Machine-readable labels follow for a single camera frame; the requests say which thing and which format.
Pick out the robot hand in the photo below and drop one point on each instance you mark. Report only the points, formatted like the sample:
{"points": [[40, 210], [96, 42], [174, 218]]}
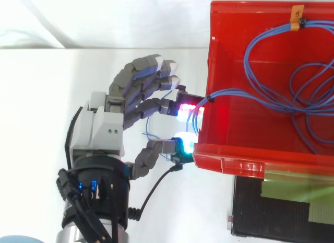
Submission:
{"points": [[100, 128]]}

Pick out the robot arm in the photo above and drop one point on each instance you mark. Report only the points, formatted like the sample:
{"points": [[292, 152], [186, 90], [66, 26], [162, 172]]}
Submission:
{"points": [[104, 185]]}

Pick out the red bin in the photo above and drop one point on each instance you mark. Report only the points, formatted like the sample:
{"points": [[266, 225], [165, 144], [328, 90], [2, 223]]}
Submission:
{"points": [[235, 128]]}

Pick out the orange tape tag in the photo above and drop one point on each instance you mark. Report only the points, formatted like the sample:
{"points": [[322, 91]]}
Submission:
{"points": [[296, 13]]}

